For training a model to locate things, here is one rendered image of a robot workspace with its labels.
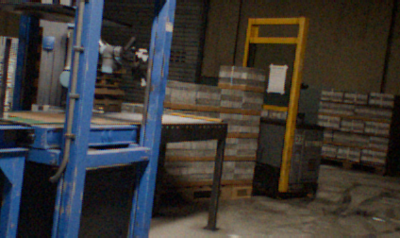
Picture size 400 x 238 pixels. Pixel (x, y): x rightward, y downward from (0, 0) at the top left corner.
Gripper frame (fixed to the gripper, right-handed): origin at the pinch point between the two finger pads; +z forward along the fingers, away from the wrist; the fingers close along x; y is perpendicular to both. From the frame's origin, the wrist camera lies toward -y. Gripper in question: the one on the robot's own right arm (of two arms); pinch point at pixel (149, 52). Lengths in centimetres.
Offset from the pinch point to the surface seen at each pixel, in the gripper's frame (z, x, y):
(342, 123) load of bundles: 127, -600, -34
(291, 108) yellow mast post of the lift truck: 81, -209, 0
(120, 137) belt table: 28, 94, 63
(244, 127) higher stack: 41, -182, 28
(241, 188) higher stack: 44, -195, 87
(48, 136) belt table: 18, 146, 69
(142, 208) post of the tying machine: 43, 86, 97
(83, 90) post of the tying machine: 33, 152, 48
